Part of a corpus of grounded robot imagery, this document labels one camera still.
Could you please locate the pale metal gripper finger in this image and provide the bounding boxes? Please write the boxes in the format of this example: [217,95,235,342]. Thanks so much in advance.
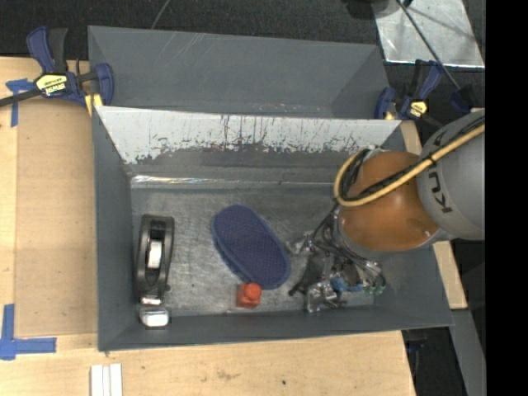
[288,255,322,298]
[304,285,347,314]

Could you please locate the blue oval mesh pad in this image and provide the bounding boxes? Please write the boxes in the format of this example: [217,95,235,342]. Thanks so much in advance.
[210,204,293,291]

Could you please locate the small red block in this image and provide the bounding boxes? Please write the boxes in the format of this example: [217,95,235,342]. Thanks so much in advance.
[235,282,263,309]

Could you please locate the black tape dispenser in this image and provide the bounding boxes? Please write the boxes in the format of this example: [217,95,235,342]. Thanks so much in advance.
[133,214,176,306]

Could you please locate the small white block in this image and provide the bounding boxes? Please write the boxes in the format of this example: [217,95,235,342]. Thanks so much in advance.
[139,306,171,328]

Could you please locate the grey metal bin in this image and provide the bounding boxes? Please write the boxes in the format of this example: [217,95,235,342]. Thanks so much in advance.
[87,25,455,352]

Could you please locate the pale brown flat board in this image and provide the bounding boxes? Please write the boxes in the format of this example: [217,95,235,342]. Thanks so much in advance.
[13,96,101,340]

